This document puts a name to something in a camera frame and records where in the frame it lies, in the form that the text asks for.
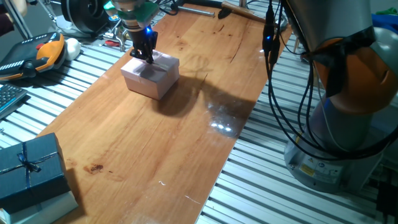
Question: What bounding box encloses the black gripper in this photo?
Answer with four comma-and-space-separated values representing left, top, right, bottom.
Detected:
126, 26, 159, 65

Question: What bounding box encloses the white gift box lid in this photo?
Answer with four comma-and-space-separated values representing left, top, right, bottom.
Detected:
120, 49, 180, 94

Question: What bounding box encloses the person forearm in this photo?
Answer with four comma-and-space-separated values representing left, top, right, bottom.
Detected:
0, 0, 29, 35

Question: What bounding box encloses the open pink box base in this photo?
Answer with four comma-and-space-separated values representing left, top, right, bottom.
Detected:
124, 74, 180, 101

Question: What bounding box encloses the dark blue ribboned gift box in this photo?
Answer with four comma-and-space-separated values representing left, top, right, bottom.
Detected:
0, 133, 72, 215

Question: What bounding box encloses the pale flat gift box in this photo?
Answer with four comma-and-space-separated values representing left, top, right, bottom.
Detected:
0, 190, 79, 224

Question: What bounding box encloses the white rounded object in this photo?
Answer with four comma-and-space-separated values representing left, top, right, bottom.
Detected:
64, 37, 81, 62

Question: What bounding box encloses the black filament spool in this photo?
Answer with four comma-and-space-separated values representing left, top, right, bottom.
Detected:
60, 0, 113, 34

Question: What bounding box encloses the glossy wooden board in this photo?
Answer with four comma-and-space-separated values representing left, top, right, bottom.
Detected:
37, 2, 293, 224

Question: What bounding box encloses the orange and black teach pendant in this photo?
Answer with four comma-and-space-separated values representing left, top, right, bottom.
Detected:
0, 30, 66, 82

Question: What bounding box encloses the grey metal stand leg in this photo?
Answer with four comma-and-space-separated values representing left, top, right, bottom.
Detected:
2, 0, 34, 40

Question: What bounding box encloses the black computer keyboard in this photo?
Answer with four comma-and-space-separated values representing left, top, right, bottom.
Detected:
0, 83, 28, 119

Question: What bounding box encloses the blue plastic bag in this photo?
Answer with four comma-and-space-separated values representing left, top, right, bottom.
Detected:
371, 14, 398, 32

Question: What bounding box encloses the hammer with wooden handle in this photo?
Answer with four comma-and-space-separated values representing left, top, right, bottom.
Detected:
221, 1, 276, 26

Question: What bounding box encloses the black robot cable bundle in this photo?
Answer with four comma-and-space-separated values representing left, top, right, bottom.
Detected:
261, 0, 398, 161

